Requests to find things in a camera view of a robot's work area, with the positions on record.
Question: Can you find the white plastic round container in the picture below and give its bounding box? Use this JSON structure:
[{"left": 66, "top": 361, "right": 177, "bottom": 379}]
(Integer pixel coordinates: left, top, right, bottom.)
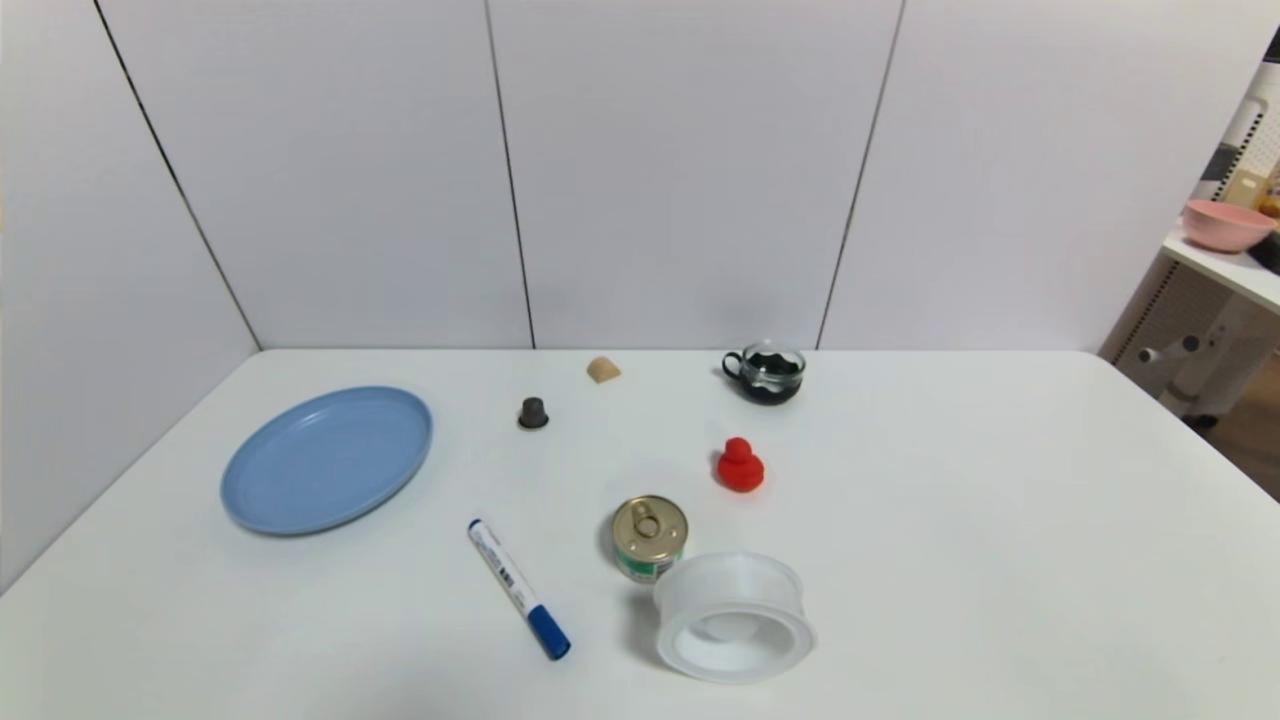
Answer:
[{"left": 653, "top": 551, "right": 817, "bottom": 686}]

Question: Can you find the blue plate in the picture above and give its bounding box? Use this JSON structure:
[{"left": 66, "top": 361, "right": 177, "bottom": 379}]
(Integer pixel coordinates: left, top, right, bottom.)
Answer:
[{"left": 220, "top": 386, "right": 434, "bottom": 537}]

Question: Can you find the red rubber duck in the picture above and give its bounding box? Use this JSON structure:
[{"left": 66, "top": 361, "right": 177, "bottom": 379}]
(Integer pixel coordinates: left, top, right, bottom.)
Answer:
[{"left": 715, "top": 437, "right": 766, "bottom": 493}]

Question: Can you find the tin can gold lid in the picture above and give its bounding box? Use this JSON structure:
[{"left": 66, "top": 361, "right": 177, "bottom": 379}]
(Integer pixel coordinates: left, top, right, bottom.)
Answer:
[{"left": 612, "top": 495, "right": 690, "bottom": 585}]

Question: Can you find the white marker blue cap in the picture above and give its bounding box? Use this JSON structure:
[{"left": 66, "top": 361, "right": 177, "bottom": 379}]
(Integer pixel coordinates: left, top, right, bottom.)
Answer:
[{"left": 467, "top": 518, "right": 572, "bottom": 661}]

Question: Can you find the pink bowl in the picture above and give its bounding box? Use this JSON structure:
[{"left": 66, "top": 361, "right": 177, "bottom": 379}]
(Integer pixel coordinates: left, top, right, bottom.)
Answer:
[{"left": 1182, "top": 198, "right": 1279, "bottom": 254}]

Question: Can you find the beige box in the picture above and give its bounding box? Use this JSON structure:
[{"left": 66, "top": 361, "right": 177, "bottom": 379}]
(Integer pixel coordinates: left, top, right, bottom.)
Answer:
[{"left": 1224, "top": 169, "right": 1271, "bottom": 210}]

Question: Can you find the white pegboard panel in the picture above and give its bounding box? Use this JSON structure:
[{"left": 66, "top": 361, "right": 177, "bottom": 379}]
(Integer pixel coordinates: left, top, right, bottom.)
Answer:
[{"left": 1194, "top": 58, "right": 1280, "bottom": 206}]

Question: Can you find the glass cup black handle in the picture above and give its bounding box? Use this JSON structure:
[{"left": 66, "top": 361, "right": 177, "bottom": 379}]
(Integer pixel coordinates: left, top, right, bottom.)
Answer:
[{"left": 722, "top": 342, "right": 807, "bottom": 406}]

